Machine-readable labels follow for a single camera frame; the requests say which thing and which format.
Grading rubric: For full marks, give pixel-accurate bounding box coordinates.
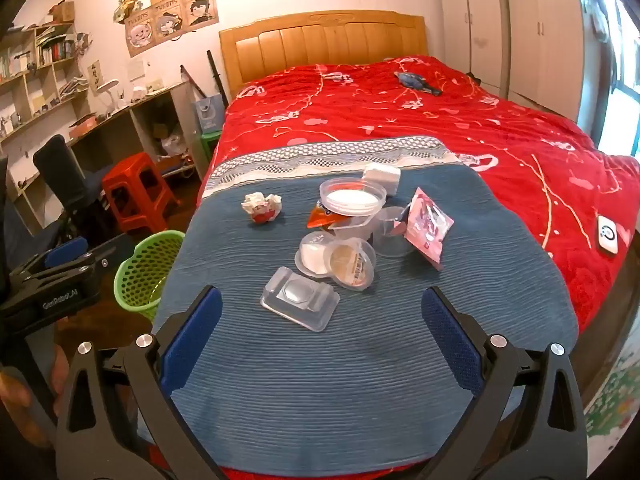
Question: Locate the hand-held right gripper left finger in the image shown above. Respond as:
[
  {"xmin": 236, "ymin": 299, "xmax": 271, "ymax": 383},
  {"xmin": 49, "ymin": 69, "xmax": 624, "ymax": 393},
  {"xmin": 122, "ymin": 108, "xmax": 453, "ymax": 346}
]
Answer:
[{"xmin": 55, "ymin": 286, "xmax": 228, "ymax": 480}]

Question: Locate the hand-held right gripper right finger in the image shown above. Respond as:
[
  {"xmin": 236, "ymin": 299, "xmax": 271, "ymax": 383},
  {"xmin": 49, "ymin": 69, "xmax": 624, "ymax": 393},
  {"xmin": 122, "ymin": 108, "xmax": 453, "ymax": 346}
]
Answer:
[{"xmin": 421, "ymin": 286, "xmax": 589, "ymax": 480}]

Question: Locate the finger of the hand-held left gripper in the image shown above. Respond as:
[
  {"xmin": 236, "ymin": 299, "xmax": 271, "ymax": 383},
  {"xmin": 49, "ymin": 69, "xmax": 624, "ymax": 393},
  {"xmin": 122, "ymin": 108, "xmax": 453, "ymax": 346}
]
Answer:
[
  {"xmin": 20, "ymin": 250, "xmax": 120, "ymax": 293},
  {"xmin": 7, "ymin": 236, "xmax": 91, "ymax": 281}
]

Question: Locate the green mesh wastebasket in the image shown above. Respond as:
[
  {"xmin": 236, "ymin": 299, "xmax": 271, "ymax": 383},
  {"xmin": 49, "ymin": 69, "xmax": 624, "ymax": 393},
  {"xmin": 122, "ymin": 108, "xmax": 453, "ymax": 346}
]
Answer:
[{"xmin": 114, "ymin": 230, "xmax": 186, "ymax": 322}]

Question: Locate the clear plastic cup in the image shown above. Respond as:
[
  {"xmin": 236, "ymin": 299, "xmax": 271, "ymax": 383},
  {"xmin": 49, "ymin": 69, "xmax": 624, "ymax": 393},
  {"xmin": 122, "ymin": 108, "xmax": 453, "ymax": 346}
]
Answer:
[{"xmin": 372, "ymin": 206, "xmax": 417, "ymax": 259}]

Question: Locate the orange snack wrapper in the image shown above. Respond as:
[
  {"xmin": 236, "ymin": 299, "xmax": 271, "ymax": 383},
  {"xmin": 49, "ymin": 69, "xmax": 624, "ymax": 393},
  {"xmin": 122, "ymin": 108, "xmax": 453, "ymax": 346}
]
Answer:
[{"xmin": 306, "ymin": 202, "xmax": 342, "ymax": 232}]

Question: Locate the person's left hand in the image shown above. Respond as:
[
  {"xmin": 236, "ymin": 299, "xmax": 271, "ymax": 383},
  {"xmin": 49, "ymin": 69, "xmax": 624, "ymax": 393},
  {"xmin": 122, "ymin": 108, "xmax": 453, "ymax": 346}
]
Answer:
[{"xmin": 0, "ymin": 345, "xmax": 71, "ymax": 448}]

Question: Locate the black office chair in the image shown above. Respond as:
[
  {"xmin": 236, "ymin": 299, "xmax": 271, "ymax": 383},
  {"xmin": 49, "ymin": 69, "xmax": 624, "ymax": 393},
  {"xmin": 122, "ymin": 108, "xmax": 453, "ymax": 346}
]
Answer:
[{"xmin": 32, "ymin": 135, "xmax": 118, "ymax": 243}]

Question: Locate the red plastic stool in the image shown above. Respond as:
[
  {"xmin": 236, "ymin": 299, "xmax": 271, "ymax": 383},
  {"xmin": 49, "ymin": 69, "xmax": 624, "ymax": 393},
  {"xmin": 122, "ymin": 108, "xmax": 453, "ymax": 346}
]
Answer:
[{"xmin": 101, "ymin": 152, "xmax": 182, "ymax": 235}]

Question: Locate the clear plastic blister tray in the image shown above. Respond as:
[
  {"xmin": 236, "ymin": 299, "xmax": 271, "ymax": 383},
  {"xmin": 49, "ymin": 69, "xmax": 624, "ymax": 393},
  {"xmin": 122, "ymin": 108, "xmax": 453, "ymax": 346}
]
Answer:
[{"xmin": 260, "ymin": 266, "xmax": 341, "ymax": 333}]

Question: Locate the blue ribbed blanket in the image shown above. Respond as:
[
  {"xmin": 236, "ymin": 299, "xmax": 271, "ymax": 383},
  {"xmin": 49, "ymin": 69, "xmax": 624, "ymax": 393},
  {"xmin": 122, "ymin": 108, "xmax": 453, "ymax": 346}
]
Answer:
[{"xmin": 150, "ymin": 136, "xmax": 581, "ymax": 476}]

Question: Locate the pink snack packet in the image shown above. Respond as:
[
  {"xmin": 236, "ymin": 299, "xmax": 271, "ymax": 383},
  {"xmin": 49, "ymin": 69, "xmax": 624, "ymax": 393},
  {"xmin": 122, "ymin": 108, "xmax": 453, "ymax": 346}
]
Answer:
[{"xmin": 402, "ymin": 187, "xmax": 455, "ymax": 272}]

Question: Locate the small round brown-lidded container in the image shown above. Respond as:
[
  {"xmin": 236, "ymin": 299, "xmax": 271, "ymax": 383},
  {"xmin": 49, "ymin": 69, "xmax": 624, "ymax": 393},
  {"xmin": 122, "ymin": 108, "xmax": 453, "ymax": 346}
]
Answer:
[{"xmin": 324, "ymin": 240, "xmax": 377, "ymax": 292}]

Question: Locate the crumpled white paper ball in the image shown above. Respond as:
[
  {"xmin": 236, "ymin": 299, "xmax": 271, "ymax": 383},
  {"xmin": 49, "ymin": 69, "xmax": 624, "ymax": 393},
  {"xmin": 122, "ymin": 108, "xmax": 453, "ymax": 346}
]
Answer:
[{"xmin": 241, "ymin": 192, "xmax": 283, "ymax": 224}]

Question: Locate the small round white-lidded container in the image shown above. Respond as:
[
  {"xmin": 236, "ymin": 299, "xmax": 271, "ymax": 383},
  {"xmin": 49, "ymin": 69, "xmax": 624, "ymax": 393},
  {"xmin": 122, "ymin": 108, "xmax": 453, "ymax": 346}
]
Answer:
[{"xmin": 294, "ymin": 232, "xmax": 335, "ymax": 278}]

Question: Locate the wooden desk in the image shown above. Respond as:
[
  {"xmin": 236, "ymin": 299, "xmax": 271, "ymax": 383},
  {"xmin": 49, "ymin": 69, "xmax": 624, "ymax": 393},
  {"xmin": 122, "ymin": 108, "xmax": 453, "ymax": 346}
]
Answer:
[{"xmin": 0, "ymin": 80, "xmax": 207, "ymax": 233}]

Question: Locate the clear rectangular plastic tub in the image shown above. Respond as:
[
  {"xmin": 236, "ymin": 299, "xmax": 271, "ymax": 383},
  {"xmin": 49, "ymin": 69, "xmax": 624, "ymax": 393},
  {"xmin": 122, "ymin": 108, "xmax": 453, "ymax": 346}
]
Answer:
[{"xmin": 327, "ymin": 210, "xmax": 382, "ymax": 244}]

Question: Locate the white plastic bag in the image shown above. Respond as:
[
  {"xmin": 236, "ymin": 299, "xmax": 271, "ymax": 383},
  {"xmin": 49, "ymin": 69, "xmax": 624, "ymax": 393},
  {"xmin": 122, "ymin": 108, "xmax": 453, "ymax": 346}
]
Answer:
[{"xmin": 160, "ymin": 135, "xmax": 189, "ymax": 157}]

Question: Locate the white desk lamp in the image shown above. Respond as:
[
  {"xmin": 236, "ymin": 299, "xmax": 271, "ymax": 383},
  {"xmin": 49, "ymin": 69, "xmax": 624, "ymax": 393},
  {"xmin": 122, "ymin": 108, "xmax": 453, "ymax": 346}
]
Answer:
[{"xmin": 96, "ymin": 79, "xmax": 122, "ymax": 112}]

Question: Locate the colourful floor mat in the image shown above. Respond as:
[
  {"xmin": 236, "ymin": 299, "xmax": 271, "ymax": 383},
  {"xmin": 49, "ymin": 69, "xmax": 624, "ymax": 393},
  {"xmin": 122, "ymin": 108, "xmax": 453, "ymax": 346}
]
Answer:
[{"xmin": 581, "ymin": 349, "xmax": 637, "ymax": 442}]

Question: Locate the round clear container white lid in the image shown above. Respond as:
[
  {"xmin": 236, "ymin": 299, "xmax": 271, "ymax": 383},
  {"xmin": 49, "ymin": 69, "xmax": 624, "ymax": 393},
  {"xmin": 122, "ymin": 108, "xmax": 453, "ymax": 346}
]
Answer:
[{"xmin": 319, "ymin": 176, "xmax": 388, "ymax": 218}]

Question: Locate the white tissue pack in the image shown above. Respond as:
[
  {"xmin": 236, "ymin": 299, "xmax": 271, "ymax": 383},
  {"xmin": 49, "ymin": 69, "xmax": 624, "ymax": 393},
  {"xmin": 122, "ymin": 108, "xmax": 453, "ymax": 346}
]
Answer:
[{"xmin": 361, "ymin": 162, "xmax": 402, "ymax": 197}]

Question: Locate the green plastic stool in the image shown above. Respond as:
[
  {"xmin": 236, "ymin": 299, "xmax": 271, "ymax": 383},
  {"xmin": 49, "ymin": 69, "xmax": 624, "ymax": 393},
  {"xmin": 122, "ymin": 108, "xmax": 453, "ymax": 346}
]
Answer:
[{"xmin": 200, "ymin": 130, "xmax": 224, "ymax": 167}]

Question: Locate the white rectangular device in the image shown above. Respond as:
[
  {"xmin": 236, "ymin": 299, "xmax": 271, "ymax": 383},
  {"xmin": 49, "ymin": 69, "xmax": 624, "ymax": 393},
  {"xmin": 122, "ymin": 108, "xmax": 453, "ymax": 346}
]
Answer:
[{"xmin": 597, "ymin": 215, "xmax": 620, "ymax": 256}]

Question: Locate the pale blue gift bag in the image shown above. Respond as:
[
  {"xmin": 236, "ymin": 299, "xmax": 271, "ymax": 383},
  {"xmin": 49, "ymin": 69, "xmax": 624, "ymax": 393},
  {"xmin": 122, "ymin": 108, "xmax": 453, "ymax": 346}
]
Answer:
[{"xmin": 192, "ymin": 95, "xmax": 226, "ymax": 135}]

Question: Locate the row of books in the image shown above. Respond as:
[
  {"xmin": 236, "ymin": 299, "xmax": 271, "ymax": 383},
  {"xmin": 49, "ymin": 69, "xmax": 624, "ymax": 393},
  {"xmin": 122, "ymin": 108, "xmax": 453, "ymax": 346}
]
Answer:
[{"xmin": 36, "ymin": 37, "xmax": 77, "ymax": 67}]

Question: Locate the red and black stick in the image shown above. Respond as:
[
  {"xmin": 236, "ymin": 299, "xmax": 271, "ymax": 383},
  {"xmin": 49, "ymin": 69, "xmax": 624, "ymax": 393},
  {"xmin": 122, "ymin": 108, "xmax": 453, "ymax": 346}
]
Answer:
[{"xmin": 180, "ymin": 64, "xmax": 207, "ymax": 102}]

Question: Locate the red printed blanket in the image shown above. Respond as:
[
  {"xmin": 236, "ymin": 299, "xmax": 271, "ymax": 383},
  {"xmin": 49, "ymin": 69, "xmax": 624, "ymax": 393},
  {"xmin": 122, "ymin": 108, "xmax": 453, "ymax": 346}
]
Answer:
[{"xmin": 197, "ymin": 55, "xmax": 640, "ymax": 480}]

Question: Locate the blue toy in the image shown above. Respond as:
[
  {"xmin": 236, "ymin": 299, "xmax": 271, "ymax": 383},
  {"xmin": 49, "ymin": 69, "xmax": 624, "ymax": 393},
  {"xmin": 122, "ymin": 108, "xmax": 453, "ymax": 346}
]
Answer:
[{"xmin": 394, "ymin": 71, "xmax": 444, "ymax": 97}]

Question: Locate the wooden bed headboard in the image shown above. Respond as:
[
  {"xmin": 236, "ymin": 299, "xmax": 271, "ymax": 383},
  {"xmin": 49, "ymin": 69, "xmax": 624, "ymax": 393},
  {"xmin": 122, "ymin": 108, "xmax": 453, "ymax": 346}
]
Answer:
[{"xmin": 219, "ymin": 10, "xmax": 430, "ymax": 102}]

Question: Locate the beige wardrobe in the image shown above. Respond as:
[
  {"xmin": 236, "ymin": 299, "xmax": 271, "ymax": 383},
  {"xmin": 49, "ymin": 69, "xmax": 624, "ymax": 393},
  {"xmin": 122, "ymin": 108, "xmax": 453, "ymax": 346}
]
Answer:
[{"xmin": 436, "ymin": 0, "xmax": 587, "ymax": 125}]

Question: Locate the window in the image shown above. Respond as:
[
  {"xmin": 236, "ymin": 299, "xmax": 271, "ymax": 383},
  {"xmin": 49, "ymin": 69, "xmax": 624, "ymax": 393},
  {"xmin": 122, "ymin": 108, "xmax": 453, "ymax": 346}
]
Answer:
[{"xmin": 579, "ymin": 0, "xmax": 640, "ymax": 161}]

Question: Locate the wooden wall bookshelf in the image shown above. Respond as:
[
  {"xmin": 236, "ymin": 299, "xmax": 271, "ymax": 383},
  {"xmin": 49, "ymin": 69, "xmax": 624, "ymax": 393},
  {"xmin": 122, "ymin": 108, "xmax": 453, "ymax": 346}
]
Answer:
[{"xmin": 0, "ymin": 20, "xmax": 95, "ymax": 138}]

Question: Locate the cartoon wall poster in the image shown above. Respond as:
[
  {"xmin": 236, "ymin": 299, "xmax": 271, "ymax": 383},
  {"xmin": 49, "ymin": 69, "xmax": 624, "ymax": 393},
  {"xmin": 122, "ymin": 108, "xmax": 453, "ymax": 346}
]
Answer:
[{"xmin": 125, "ymin": 0, "xmax": 221, "ymax": 58}]

